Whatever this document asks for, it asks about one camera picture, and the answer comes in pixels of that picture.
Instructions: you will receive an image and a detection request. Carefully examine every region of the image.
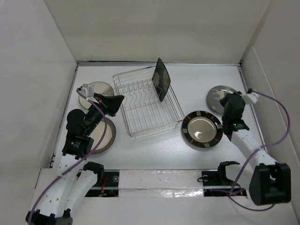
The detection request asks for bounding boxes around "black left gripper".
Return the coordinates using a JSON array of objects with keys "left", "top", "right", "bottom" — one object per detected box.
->
[{"left": 84, "top": 92, "right": 124, "bottom": 135}]

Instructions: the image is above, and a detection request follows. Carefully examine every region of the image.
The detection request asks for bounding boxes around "grey round deer plate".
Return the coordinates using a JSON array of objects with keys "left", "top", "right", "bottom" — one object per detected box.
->
[{"left": 206, "top": 85, "right": 237, "bottom": 115}]

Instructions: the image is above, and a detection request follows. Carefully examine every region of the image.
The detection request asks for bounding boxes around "black rimmed striped round plate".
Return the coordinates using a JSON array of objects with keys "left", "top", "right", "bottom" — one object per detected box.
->
[{"left": 181, "top": 111, "right": 223, "bottom": 148}]

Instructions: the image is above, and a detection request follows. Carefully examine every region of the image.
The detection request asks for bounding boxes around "black square floral plate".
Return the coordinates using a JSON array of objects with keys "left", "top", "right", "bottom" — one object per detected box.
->
[{"left": 152, "top": 58, "right": 171, "bottom": 102}]

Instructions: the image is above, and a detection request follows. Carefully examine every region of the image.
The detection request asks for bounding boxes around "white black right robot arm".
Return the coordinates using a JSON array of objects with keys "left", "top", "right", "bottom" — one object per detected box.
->
[{"left": 220, "top": 89, "right": 292, "bottom": 206}]

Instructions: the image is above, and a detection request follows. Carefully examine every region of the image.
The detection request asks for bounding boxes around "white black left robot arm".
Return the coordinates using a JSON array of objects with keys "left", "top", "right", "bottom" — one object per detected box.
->
[{"left": 25, "top": 94, "right": 125, "bottom": 225}]

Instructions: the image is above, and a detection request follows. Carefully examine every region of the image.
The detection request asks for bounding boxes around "beige plate with tree pattern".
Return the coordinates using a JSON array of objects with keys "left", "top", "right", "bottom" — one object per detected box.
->
[{"left": 78, "top": 82, "right": 114, "bottom": 110}]

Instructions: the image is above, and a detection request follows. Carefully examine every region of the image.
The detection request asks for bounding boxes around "beige plate with brown rim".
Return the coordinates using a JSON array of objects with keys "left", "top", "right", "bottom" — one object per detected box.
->
[{"left": 89, "top": 118, "right": 116, "bottom": 155}]

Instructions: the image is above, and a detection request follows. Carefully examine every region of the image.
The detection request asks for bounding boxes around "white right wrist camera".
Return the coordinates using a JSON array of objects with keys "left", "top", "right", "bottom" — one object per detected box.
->
[{"left": 241, "top": 89, "right": 259, "bottom": 105}]

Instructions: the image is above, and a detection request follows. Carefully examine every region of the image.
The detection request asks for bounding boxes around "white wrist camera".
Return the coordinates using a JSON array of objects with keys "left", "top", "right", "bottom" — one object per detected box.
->
[
  {"left": 241, "top": 89, "right": 259, "bottom": 105},
  {"left": 80, "top": 84, "right": 94, "bottom": 98}
]

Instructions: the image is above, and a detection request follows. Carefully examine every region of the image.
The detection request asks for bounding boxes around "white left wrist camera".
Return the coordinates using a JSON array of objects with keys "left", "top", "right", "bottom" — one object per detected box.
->
[{"left": 80, "top": 84, "right": 94, "bottom": 98}]

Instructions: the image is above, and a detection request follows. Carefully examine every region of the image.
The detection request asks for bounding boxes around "silver wire dish rack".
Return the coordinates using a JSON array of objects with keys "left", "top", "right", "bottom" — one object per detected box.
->
[{"left": 112, "top": 66, "right": 184, "bottom": 139}]

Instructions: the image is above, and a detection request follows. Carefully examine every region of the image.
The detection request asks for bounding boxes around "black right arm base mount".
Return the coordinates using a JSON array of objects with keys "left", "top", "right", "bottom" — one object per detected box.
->
[{"left": 197, "top": 171, "right": 247, "bottom": 197}]

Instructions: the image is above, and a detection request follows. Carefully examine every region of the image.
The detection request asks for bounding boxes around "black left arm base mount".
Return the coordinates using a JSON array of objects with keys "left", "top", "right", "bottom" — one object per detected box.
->
[{"left": 85, "top": 170, "right": 120, "bottom": 197}]

